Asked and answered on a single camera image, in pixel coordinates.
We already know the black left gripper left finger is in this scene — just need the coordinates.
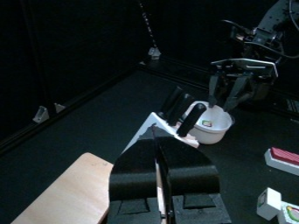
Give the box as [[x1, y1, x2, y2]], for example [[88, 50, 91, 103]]
[[107, 125, 163, 224]]

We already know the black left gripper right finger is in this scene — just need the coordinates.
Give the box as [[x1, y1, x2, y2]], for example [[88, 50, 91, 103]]
[[152, 124, 233, 224]]

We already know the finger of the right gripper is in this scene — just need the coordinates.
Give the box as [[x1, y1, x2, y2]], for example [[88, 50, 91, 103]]
[[207, 73, 221, 109], [223, 74, 255, 113]]

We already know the white sushi roll piece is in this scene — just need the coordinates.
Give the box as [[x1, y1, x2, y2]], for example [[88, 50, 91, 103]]
[[256, 186, 283, 221]]

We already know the red topped nigiri sushi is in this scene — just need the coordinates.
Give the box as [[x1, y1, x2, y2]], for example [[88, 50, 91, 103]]
[[264, 146, 299, 177]]

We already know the white sushi roll colourful centre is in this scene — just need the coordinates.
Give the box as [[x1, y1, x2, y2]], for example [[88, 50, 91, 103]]
[[276, 200, 299, 224]]

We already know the white bowl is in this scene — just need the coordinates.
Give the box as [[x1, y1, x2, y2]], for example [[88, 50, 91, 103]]
[[181, 101, 236, 145]]

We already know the light wooden cutting board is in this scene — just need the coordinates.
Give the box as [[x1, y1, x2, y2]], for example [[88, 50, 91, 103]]
[[11, 151, 116, 224]]

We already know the white knife block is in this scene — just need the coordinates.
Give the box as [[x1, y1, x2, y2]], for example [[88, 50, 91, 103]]
[[123, 111, 201, 154]]

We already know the black frame rail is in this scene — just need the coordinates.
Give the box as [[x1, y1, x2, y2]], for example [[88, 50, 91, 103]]
[[136, 57, 299, 118], [0, 66, 140, 154]]

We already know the black knife handle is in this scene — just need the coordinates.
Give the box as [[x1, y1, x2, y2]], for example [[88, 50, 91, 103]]
[[159, 85, 184, 119], [167, 93, 195, 127], [175, 102, 208, 138]]

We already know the metal corner bracket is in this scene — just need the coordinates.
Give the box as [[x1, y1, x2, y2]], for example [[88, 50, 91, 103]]
[[32, 106, 52, 124], [52, 102, 67, 114], [147, 46, 161, 60]]

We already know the braided black cable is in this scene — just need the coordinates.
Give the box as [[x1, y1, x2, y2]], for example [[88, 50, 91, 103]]
[[136, 0, 159, 49]]

